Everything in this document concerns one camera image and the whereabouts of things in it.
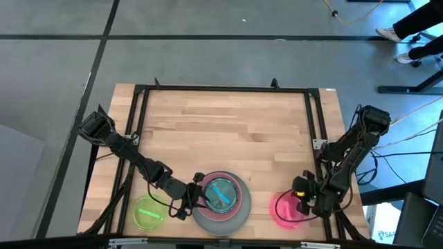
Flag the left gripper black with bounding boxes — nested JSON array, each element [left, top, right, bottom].
[[176, 172, 212, 221]]

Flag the small teal plastic plate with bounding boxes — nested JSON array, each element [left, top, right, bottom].
[[202, 177, 241, 214]]

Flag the large pink plastic plate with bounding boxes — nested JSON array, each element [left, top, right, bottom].
[[197, 172, 244, 223]]

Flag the small pink plastic plate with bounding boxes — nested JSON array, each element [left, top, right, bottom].
[[269, 192, 312, 230]]

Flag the large grey plate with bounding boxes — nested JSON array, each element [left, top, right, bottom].
[[191, 171, 252, 237]]

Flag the small green plastic plate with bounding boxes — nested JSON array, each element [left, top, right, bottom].
[[132, 193, 169, 232]]

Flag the black desk foot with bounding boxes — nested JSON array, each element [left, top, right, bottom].
[[359, 178, 426, 207], [377, 68, 443, 95]]

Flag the white cardboard box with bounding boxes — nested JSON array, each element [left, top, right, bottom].
[[365, 203, 402, 245]]

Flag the dark grey case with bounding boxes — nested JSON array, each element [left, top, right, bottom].
[[392, 192, 437, 248]]

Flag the dark monitor panel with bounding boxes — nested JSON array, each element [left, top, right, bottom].
[[422, 110, 443, 205]]

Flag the grey laptop keyboard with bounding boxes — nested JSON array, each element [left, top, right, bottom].
[[421, 205, 443, 249]]

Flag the black bar with brackets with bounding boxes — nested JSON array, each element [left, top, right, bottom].
[[0, 233, 443, 249]]

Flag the person's white shoe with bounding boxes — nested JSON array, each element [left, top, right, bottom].
[[395, 52, 415, 65], [375, 26, 403, 44]]

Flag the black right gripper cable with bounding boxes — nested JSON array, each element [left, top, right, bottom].
[[274, 188, 354, 223]]

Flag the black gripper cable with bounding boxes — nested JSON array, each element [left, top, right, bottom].
[[147, 172, 190, 219], [274, 188, 354, 223]]

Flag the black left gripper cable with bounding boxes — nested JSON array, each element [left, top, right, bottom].
[[147, 172, 190, 219]]

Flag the looped black floor cable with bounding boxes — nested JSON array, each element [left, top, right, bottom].
[[355, 151, 380, 186]]

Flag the black metal table frame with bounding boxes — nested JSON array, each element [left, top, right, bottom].
[[78, 77, 371, 243]]

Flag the white floor cable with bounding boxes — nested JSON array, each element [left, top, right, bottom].
[[372, 118, 443, 151]]

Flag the beige floor cable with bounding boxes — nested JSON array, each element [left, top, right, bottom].
[[390, 95, 443, 126]]

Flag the yellow floor cable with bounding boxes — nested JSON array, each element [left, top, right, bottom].
[[321, 0, 383, 26]]

